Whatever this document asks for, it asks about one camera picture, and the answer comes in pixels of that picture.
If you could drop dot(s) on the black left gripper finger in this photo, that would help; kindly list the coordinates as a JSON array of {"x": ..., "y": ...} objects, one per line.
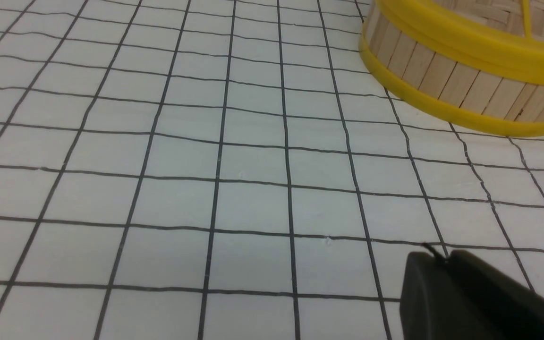
[{"x": 461, "y": 297}]

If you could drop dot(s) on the bamboo steamer base yellow rim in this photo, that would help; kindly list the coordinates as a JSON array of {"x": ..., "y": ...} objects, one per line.
[{"x": 447, "y": 89}]

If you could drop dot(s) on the white grid tablecloth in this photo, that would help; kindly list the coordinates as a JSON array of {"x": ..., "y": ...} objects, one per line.
[{"x": 229, "y": 170}]

